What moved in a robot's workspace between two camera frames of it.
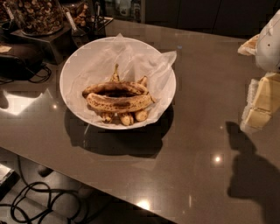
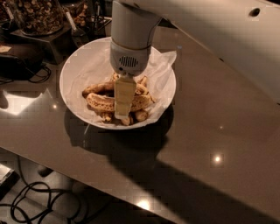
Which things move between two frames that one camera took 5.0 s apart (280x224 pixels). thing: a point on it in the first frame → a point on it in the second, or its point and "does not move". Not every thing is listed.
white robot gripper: (269, 46) → (127, 60)
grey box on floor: (8, 178) does not move
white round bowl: (94, 62) does not move
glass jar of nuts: (39, 17) does not move
